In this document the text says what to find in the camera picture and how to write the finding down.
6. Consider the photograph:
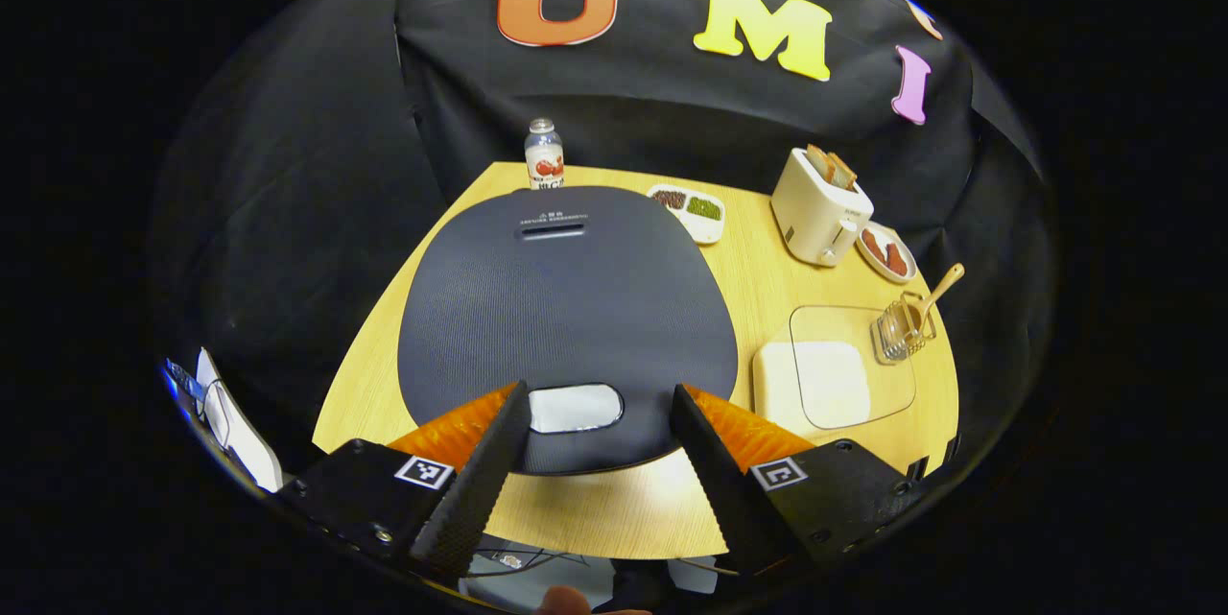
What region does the white toaster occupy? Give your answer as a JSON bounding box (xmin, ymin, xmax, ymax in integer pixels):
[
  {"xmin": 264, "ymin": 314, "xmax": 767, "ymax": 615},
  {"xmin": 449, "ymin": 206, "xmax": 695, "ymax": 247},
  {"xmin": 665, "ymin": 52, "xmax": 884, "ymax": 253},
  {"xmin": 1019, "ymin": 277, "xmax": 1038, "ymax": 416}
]
[{"xmin": 770, "ymin": 147, "xmax": 875, "ymax": 268}]

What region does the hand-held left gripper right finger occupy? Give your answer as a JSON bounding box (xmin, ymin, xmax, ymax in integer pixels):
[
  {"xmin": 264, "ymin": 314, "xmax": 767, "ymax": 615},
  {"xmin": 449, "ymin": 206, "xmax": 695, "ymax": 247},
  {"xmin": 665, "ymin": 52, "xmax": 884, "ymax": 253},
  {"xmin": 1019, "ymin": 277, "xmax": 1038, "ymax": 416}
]
[{"xmin": 669, "ymin": 383, "xmax": 912, "ymax": 578}]

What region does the clear lid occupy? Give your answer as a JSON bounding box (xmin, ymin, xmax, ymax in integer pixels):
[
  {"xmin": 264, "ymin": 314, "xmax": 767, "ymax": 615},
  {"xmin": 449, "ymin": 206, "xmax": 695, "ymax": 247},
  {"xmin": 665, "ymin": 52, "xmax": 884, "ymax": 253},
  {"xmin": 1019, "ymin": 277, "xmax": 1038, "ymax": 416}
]
[{"xmin": 789, "ymin": 305, "xmax": 917, "ymax": 431}]

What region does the small drink bottle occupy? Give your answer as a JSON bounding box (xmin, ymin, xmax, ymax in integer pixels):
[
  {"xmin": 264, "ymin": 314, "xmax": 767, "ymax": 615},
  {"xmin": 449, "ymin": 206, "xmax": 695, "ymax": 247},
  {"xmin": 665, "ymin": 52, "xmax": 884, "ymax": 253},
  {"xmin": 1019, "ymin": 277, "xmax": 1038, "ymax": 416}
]
[{"xmin": 524, "ymin": 118, "xmax": 565, "ymax": 191}]

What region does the dark grey rice cooker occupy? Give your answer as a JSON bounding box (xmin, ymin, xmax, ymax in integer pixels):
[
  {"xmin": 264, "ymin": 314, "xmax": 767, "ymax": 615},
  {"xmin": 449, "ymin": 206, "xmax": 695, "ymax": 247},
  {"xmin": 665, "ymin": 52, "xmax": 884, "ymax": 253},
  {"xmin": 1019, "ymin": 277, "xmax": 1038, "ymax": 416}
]
[{"xmin": 396, "ymin": 185, "xmax": 740, "ymax": 477}]

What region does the computer monitor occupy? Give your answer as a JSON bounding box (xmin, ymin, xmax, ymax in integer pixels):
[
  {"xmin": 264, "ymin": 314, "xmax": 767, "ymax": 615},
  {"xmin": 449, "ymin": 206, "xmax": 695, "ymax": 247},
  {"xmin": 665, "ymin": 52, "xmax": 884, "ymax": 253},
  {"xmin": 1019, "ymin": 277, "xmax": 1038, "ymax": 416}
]
[{"xmin": 163, "ymin": 358, "xmax": 207, "ymax": 405}]

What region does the white side desk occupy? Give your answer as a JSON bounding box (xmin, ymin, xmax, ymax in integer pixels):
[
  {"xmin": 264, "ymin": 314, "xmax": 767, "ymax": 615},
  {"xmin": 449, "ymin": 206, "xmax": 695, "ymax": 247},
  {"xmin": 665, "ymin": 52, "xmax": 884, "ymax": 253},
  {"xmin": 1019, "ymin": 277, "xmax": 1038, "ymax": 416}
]
[{"xmin": 192, "ymin": 346, "xmax": 286, "ymax": 493}]

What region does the white divided bean dish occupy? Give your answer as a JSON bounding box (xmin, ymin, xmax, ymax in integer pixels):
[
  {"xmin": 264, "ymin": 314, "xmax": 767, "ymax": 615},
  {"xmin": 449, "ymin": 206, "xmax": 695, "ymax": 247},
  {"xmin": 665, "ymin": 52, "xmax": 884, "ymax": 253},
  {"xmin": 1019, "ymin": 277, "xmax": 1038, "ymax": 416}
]
[{"xmin": 646, "ymin": 183, "xmax": 727, "ymax": 246}]

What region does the small white plate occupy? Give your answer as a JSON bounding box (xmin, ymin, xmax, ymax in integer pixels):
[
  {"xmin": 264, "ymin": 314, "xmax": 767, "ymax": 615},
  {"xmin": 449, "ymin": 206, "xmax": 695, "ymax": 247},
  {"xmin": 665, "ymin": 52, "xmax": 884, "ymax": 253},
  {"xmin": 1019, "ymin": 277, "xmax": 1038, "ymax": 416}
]
[{"xmin": 854, "ymin": 222, "xmax": 919, "ymax": 285}]

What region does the wire chopstick holder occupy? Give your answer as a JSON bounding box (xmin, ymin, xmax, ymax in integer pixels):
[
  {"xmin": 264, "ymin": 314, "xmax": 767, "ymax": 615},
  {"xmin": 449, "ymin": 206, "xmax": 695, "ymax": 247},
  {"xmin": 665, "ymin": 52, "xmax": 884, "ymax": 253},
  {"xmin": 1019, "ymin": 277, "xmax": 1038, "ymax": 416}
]
[{"xmin": 869, "ymin": 294, "xmax": 937, "ymax": 365}]

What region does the black backdrop cloth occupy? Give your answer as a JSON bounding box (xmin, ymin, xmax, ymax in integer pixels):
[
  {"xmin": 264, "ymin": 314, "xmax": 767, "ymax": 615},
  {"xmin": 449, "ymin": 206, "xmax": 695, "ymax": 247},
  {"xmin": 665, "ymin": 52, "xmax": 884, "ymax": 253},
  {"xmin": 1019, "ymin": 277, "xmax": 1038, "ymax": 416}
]
[{"xmin": 149, "ymin": 0, "xmax": 1056, "ymax": 462}]

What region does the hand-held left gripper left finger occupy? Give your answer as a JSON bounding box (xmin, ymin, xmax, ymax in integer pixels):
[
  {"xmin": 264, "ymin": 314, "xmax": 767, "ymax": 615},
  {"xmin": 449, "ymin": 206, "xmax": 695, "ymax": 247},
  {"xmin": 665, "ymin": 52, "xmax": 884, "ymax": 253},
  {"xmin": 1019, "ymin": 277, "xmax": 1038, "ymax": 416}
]
[{"xmin": 276, "ymin": 380, "xmax": 531, "ymax": 582}]

